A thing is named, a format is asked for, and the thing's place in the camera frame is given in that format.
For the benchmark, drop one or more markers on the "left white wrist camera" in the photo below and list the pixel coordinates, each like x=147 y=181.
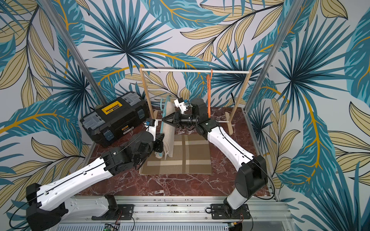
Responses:
x=151 y=127

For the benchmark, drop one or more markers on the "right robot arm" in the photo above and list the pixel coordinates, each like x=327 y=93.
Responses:
x=251 y=170

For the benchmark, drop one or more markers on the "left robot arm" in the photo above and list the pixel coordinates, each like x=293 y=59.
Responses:
x=47 y=202

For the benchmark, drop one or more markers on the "orange plastic hanger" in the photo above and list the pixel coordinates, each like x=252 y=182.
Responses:
x=209 y=92

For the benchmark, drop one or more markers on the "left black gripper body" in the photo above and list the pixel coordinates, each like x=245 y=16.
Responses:
x=157 y=144

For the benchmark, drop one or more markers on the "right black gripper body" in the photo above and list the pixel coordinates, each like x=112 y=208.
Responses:
x=176 y=117

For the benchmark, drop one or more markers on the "black yellow toolbox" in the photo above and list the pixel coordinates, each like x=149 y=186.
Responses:
x=109 y=123

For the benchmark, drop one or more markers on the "beige knitted scarf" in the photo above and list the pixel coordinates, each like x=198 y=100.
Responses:
x=168 y=130

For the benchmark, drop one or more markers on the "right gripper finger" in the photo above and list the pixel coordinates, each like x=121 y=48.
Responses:
x=172 y=117
x=174 y=123

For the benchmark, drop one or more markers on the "aluminium frame post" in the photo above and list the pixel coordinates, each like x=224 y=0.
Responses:
x=273 y=52
x=51 y=12

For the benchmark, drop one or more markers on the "right aluminium frame post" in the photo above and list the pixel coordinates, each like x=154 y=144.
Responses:
x=273 y=52

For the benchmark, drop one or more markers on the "wooden clothes rack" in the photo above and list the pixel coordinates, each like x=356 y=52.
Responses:
x=229 y=116

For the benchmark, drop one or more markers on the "brown checked placemat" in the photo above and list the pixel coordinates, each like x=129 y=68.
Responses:
x=191 y=155

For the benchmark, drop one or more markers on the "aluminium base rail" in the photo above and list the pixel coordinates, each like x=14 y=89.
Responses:
x=174 y=213

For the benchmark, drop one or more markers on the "left aluminium frame post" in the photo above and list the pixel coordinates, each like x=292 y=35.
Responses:
x=51 y=12

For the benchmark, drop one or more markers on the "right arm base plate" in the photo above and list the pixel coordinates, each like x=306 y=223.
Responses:
x=223 y=211

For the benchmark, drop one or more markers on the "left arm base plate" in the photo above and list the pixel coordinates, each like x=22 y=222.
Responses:
x=115 y=212

